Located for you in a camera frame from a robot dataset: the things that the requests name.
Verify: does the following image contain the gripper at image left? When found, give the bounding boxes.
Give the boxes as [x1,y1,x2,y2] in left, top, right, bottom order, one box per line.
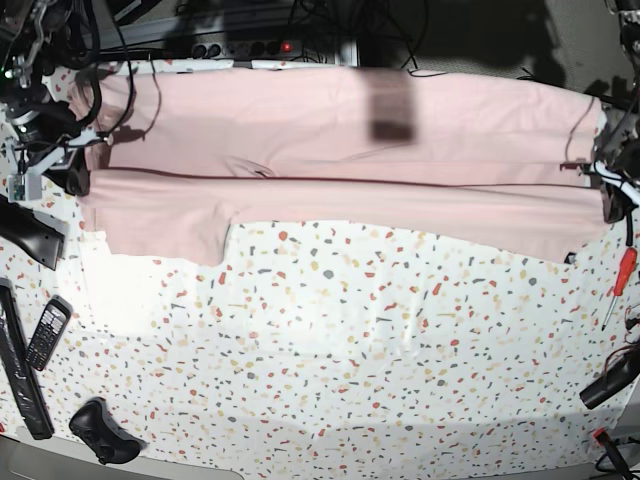
[9,101,90,196]

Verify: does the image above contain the pink T-shirt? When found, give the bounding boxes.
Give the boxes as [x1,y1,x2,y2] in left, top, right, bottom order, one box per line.
[81,67,606,266]

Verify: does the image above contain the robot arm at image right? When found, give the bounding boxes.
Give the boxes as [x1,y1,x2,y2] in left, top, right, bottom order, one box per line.
[594,1,639,224]

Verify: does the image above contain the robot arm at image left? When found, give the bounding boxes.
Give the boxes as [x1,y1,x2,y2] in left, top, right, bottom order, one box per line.
[1,1,102,202]

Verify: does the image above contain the long black bar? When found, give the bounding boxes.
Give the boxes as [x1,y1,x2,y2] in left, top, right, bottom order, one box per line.
[1,279,54,440]

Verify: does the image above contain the red and black plug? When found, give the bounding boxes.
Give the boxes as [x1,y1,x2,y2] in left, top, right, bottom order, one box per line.
[593,428,634,479]

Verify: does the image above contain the black power strip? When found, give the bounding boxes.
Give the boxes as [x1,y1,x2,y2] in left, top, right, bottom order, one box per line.
[190,40,303,60]

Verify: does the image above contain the black game controller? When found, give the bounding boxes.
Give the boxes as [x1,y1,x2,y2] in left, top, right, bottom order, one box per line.
[69,398,143,465]

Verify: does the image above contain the terrazzo pattern table cover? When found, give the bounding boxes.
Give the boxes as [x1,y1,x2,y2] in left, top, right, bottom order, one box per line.
[0,58,640,480]

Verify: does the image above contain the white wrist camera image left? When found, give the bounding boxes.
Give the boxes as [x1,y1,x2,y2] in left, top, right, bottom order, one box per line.
[1,127,106,203]

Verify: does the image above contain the red handled screwdriver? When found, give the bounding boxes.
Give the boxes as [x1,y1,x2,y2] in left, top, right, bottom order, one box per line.
[601,247,638,331]

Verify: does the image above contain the black cordless phone handset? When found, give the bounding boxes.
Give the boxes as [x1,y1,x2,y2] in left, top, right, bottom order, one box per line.
[26,296,73,371]

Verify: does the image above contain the black cylinder with red wires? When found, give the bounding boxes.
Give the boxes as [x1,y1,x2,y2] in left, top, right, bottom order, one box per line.
[580,354,639,410]

